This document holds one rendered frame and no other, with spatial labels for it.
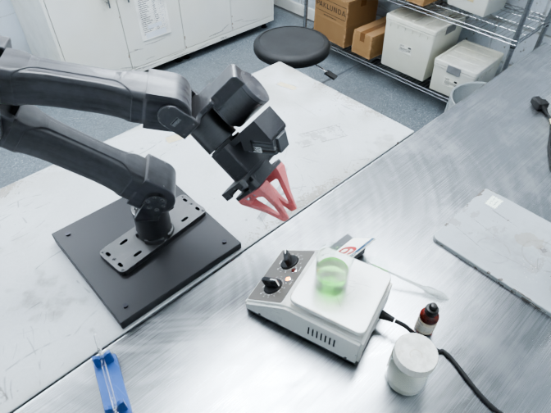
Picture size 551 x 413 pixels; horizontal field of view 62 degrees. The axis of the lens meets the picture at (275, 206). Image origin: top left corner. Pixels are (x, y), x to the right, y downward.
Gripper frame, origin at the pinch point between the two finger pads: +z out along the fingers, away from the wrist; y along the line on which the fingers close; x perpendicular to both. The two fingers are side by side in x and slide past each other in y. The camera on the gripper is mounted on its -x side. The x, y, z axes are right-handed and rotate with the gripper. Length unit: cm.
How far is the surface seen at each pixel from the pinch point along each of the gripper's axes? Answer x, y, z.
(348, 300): -5.5, -7.4, 14.1
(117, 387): 16.0, -32.2, 0.2
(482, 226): -8.7, 25.6, 30.4
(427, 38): 65, 212, 22
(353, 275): -4.8, -3.0, 13.3
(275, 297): 3.6, -10.7, 7.9
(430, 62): 73, 215, 35
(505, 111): -6, 71, 29
